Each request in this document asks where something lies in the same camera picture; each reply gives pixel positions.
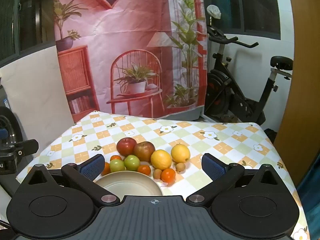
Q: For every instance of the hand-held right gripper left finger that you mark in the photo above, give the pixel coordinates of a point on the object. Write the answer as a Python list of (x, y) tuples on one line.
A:
[(93, 168)]

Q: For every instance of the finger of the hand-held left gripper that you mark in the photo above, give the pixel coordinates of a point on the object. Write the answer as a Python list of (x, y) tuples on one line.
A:
[(27, 147)]

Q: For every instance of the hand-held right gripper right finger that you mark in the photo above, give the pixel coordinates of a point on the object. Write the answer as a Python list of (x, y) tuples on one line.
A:
[(212, 168)]

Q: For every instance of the orange tangerine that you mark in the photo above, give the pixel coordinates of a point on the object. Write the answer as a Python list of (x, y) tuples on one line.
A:
[(168, 175), (106, 168), (115, 157), (144, 170)]

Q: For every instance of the beige bowl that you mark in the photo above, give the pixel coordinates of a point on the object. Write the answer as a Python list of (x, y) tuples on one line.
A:
[(130, 185)]

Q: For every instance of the dull red apple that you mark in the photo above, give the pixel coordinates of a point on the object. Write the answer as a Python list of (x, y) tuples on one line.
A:
[(144, 150)]

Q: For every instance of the small brown longan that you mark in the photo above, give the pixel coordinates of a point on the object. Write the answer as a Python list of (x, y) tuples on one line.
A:
[(180, 167), (157, 174)]

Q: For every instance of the checkered floral tablecloth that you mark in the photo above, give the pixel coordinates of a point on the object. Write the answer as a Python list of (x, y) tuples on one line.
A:
[(200, 150)]

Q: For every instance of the green apple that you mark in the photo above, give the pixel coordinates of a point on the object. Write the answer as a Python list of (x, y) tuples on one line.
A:
[(117, 165), (132, 162)]

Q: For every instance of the yellow lemon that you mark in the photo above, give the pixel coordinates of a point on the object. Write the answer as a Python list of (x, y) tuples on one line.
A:
[(161, 159), (180, 153)]

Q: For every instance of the bright red apple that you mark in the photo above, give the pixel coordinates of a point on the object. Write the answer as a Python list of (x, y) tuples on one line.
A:
[(126, 146)]

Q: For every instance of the white board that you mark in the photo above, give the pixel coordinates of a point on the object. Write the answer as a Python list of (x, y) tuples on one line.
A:
[(32, 92)]

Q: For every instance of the black exercise bike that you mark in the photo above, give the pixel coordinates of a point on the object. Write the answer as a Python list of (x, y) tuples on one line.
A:
[(232, 97)]

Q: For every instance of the dark teal cloth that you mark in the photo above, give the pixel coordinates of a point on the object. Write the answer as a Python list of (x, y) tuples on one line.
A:
[(310, 200)]

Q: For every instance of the orange wooden door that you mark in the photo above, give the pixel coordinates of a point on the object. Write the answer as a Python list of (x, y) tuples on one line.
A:
[(305, 80)]

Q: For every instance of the dark framed window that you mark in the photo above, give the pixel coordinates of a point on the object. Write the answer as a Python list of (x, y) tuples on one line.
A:
[(30, 12), (250, 5)]

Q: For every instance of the pink printed backdrop cloth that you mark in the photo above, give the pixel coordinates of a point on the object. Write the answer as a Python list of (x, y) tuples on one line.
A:
[(112, 30)]

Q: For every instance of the white crumpled cloth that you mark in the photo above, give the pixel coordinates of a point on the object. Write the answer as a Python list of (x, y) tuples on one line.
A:
[(214, 11)]

